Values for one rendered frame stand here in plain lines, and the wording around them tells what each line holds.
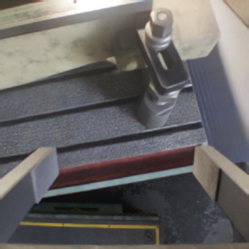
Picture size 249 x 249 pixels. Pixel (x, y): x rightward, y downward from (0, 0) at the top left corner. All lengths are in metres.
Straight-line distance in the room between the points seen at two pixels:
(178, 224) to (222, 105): 1.01
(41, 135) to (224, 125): 0.48
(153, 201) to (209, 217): 0.39
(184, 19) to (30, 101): 0.43
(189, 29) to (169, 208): 1.17
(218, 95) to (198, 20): 0.24
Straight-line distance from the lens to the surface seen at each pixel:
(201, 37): 0.35
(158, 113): 0.35
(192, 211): 1.40
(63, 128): 0.50
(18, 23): 0.31
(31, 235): 1.14
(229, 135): 0.53
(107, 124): 0.47
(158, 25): 0.23
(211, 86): 0.55
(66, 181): 0.52
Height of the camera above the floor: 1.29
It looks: 79 degrees down
